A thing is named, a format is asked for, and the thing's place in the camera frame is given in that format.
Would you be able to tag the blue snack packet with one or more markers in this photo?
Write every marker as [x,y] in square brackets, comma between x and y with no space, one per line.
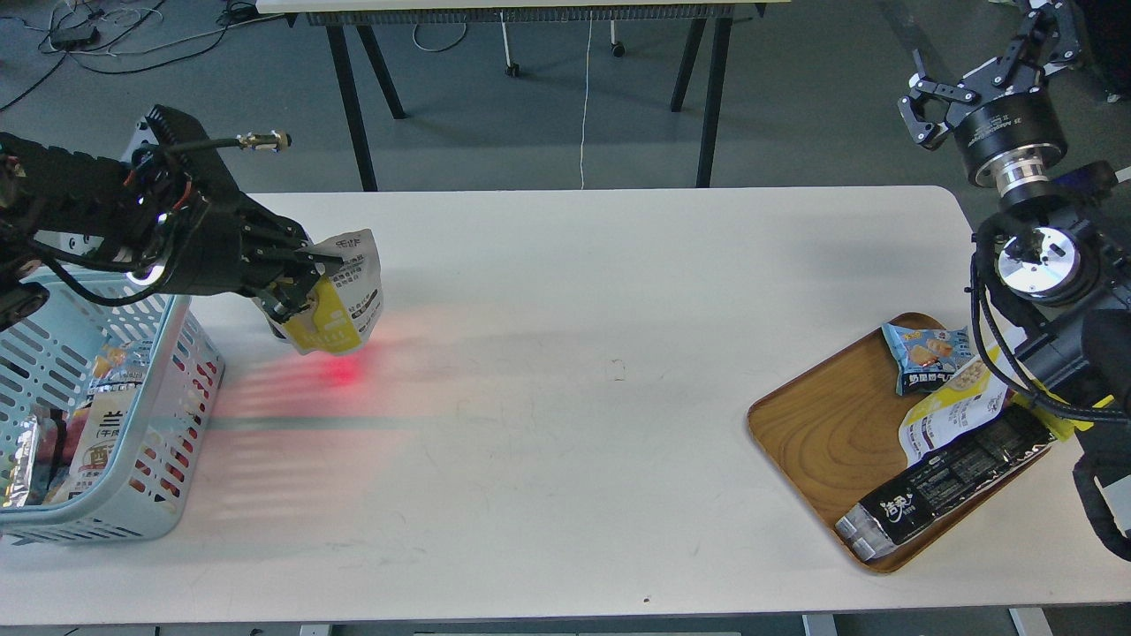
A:
[926,358]

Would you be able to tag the wooden tray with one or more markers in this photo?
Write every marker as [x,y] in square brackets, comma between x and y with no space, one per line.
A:
[833,434]

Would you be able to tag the black power adapter on floor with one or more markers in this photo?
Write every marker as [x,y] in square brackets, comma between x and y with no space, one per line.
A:
[67,38]

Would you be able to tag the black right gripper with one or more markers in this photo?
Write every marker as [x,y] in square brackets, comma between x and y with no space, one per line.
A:
[1050,38]

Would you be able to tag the yellow cartoon snack packet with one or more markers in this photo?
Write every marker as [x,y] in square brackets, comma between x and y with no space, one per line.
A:
[1061,428]

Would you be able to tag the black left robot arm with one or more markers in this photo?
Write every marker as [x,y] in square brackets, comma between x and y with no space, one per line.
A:
[92,219]

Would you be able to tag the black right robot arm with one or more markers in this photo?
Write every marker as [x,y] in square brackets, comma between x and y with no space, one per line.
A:
[1049,261]

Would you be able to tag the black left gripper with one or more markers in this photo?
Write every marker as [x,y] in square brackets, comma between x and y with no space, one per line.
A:
[233,244]

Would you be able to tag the yellow grey snack pouch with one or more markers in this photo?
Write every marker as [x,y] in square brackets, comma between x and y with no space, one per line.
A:
[349,299]

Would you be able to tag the snack packets inside basket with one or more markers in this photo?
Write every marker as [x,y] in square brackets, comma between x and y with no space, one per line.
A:
[52,456]

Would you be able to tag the black long snack package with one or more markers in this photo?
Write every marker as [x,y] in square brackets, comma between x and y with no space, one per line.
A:
[937,485]

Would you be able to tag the yellow white snack bag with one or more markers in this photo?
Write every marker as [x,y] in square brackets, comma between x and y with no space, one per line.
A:
[971,398]

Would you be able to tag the light blue plastic basket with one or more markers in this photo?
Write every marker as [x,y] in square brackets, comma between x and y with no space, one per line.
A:
[49,362]

